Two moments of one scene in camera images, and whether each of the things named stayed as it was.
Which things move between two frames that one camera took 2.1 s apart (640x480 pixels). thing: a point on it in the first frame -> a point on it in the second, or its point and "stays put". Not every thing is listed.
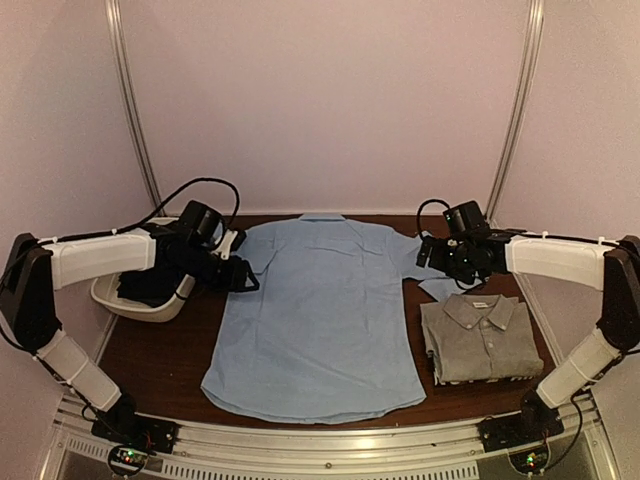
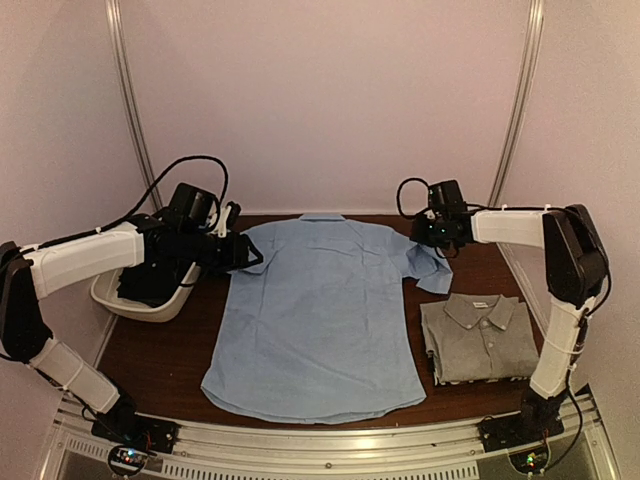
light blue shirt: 324,339 stays put
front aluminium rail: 371,450 stays put
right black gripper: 436,261 -> 417,233
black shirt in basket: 155,286 stays put
